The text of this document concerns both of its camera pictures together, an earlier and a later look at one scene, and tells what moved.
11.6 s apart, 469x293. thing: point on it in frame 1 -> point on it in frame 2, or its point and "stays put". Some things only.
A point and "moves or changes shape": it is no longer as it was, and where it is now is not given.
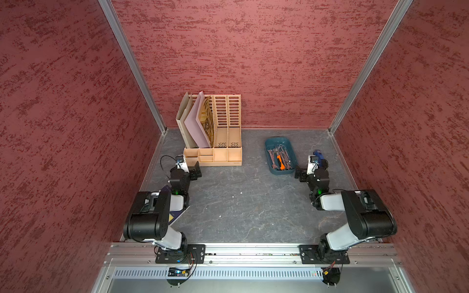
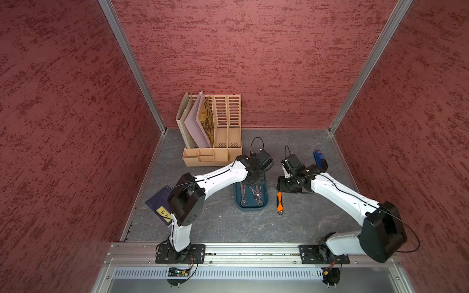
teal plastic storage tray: x=272 y=143 -> x=251 y=198
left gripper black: x=192 y=172 -> x=261 y=180
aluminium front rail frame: x=251 y=268 stays put
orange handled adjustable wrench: x=283 y=166 moves or changes shape
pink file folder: x=192 y=123 stays put
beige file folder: x=182 y=116 stays put
